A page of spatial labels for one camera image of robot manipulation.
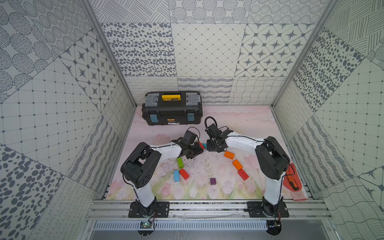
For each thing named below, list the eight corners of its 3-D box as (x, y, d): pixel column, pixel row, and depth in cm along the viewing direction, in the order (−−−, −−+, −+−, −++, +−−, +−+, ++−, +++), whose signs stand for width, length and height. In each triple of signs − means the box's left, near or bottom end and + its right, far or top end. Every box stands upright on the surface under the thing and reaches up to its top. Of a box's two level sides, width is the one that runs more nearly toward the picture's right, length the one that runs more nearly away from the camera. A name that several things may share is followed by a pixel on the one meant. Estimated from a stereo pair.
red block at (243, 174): (244, 181, 85) (245, 179, 84) (237, 172, 89) (238, 170, 87) (248, 178, 87) (249, 176, 85) (241, 169, 90) (241, 168, 88)
